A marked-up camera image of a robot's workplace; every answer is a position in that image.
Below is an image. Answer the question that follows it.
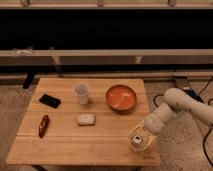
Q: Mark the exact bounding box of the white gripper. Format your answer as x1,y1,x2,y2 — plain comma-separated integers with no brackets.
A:
129,122,156,151

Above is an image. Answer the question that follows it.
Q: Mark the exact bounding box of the clear plastic bottle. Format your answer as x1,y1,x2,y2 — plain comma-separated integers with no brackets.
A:
130,133,148,152

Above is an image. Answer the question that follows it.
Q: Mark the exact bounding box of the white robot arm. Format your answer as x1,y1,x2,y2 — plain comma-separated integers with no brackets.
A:
129,88,213,151

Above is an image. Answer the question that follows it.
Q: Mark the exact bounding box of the orange bowl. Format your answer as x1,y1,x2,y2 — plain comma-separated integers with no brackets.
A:
105,84,137,112

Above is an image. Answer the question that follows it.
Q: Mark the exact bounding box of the white sponge block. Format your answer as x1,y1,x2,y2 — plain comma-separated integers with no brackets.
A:
77,114,96,126

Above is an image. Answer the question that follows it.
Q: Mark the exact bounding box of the black power box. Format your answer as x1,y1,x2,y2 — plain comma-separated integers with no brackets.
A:
174,77,203,102

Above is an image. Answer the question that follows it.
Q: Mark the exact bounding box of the wooden table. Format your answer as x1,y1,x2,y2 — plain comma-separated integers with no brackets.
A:
7,78,160,166

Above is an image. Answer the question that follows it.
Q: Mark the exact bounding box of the clear plastic cup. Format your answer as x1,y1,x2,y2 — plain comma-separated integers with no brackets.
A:
74,84,90,105

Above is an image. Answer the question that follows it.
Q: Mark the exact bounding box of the red chili pepper toy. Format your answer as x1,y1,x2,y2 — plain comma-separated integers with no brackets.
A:
39,115,49,138

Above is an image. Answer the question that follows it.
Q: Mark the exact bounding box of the black smartphone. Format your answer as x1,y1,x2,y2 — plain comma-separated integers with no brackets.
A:
39,94,61,108

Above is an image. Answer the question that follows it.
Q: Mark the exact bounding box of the black cable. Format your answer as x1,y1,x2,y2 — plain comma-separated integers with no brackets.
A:
153,78,213,168

